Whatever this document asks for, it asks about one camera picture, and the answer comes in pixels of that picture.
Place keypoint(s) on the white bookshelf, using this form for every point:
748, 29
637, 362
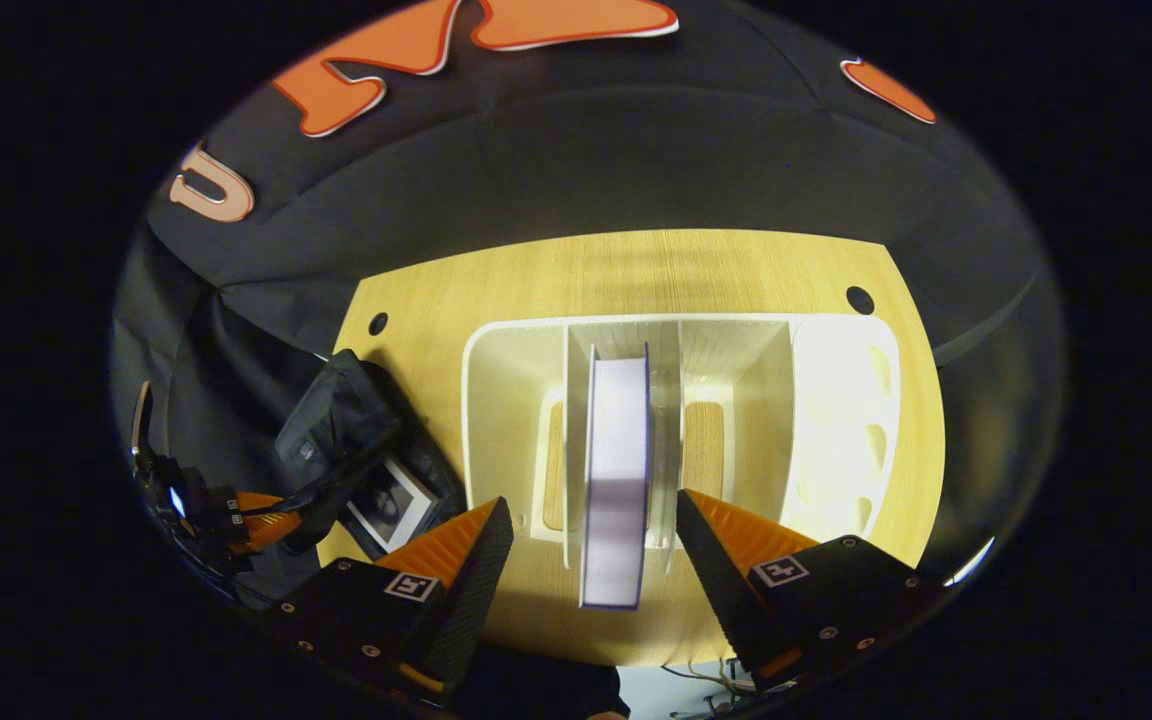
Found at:
836, 420

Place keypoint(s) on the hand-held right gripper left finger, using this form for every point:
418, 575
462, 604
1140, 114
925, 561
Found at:
471, 590

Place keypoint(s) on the black schoolbag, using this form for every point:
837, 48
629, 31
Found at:
336, 420

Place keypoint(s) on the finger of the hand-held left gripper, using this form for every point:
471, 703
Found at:
266, 530
251, 502

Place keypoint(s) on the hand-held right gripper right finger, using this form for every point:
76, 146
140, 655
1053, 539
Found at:
721, 590

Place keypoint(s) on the person's dark clothing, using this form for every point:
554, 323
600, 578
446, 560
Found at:
546, 690

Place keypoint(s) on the blue book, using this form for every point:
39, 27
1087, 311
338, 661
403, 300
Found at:
616, 480

